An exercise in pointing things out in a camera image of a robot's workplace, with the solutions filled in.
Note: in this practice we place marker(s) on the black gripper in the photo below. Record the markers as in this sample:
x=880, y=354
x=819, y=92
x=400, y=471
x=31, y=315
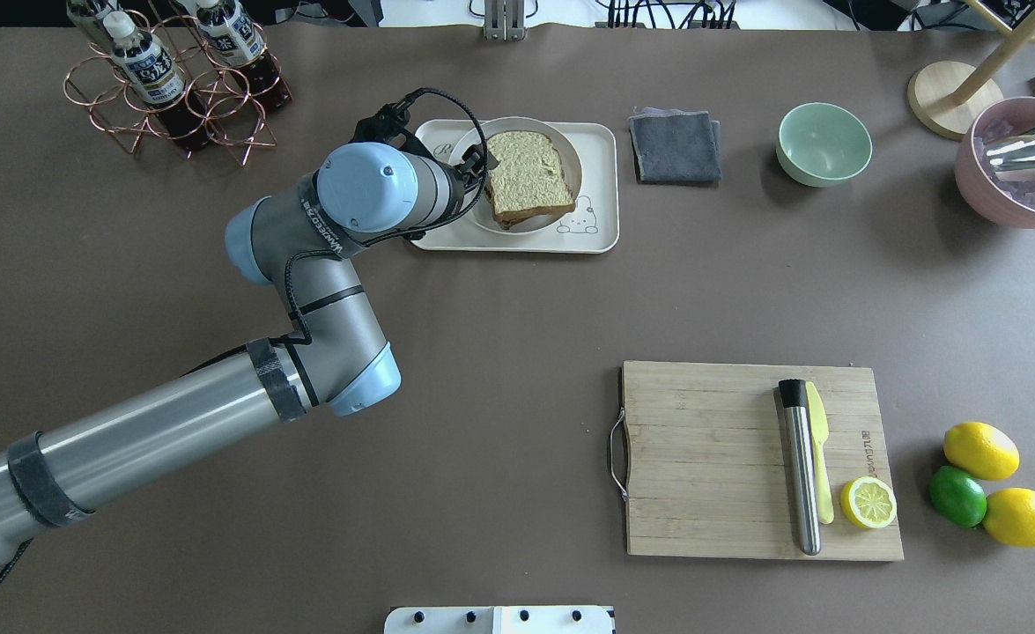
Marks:
x=475, y=165

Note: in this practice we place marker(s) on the bread slice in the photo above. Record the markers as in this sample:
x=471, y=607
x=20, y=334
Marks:
x=528, y=169
x=506, y=214

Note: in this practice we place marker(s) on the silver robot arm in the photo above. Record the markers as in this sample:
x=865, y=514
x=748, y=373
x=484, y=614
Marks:
x=382, y=185

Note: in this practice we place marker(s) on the cream rabbit tray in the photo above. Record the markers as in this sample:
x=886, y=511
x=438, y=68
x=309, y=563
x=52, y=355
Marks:
x=592, y=228

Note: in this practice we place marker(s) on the bread slice on plate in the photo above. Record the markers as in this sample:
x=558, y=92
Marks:
x=506, y=214

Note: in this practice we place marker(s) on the dark drink bottle back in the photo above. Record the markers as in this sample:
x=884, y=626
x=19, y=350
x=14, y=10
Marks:
x=235, y=42

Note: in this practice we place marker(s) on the dark drink bottle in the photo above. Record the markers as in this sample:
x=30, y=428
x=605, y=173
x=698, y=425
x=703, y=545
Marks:
x=158, y=80
x=235, y=42
x=88, y=17

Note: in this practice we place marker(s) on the dark drink bottle front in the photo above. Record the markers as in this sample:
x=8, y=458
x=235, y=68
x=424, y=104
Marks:
x=158, y=80

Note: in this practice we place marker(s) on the grey folded cloth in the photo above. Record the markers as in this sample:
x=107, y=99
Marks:
x=672, y=146

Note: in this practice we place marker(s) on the green bowl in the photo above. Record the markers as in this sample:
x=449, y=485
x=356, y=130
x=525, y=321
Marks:
x=822, y=145

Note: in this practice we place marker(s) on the wooden cutting board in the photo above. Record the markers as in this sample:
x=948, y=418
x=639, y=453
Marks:
x=705, y=471

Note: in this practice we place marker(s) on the steel muddler bar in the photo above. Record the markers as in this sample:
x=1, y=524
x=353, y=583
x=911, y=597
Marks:
x=803, y=489

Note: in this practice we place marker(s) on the yellow plastic knife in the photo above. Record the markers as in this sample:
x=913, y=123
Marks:
x=820, y=433

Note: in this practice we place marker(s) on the wooden cup stand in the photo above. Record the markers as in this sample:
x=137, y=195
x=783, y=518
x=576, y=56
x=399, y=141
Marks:
x=947, y=96

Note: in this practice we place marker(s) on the pink bowl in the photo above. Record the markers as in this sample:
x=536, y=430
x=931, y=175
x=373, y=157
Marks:
x=1009, y=116

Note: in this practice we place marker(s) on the half lemon slice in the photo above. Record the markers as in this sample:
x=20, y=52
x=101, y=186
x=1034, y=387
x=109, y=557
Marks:
x=869, y=502

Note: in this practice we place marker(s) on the yellow lemon left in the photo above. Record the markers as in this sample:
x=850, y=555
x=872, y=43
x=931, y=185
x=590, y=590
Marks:
x=981, y=450

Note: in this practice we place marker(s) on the yellow lemon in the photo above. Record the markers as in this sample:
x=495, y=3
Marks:
x=981, y=450
x=1010, y=517

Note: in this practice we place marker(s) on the green lime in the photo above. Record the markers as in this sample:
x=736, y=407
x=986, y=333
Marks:
x=957, y=496

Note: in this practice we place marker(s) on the yellow lemon right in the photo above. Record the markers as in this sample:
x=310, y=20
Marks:
x=1010, y=517

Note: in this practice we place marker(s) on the aluminium frame post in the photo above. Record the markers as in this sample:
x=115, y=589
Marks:
x=505, y=20

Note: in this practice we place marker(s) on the copper wire bottle rack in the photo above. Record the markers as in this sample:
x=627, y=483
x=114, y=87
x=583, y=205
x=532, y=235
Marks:
x=202, y=76

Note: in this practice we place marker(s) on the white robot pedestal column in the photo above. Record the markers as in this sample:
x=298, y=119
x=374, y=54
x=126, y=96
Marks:
x=566, y=618

